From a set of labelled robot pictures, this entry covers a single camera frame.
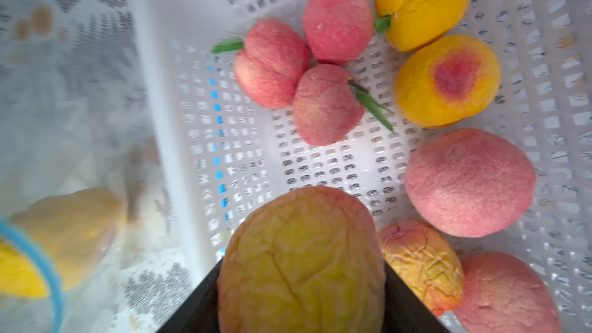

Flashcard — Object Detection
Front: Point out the large pink peach right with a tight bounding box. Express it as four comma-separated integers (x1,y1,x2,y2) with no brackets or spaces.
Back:
404,129,537,237

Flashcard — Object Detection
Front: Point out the yellow peach red blush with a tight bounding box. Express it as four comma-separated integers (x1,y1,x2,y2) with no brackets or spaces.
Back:
393,35,502,128

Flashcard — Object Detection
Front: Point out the pink peach top centre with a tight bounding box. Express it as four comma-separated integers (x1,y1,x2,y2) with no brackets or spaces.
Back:
302,0,374,65

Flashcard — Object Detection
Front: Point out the pink peach with leaf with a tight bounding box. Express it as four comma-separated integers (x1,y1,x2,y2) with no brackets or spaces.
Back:
292,64,393,146

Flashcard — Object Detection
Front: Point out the pink peach bottom right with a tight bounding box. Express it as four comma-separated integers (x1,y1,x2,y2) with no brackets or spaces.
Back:
453,251,562,332

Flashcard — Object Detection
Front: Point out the white plastic mesh basket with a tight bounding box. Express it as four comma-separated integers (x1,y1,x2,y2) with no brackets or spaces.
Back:
130,0,591,332

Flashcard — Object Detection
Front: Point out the pink peach upper left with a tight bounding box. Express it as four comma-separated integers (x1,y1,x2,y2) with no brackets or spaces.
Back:
211,17,310,109

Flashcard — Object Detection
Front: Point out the yellow peach top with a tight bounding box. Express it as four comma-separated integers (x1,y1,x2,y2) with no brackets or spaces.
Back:
374,0,470,52

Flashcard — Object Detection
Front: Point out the clear zip-top bag blue zipper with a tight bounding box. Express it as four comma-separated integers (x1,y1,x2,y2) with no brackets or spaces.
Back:
1,95,191,332

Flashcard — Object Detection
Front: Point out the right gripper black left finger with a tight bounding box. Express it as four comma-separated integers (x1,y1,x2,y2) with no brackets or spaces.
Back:
157,261,222,333

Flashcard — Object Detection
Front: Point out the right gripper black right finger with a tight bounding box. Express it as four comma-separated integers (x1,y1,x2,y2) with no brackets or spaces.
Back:
382,263,450,333

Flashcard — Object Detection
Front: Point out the wrinkled yellow red peach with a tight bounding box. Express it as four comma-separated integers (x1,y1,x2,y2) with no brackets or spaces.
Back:
379,220,465,317

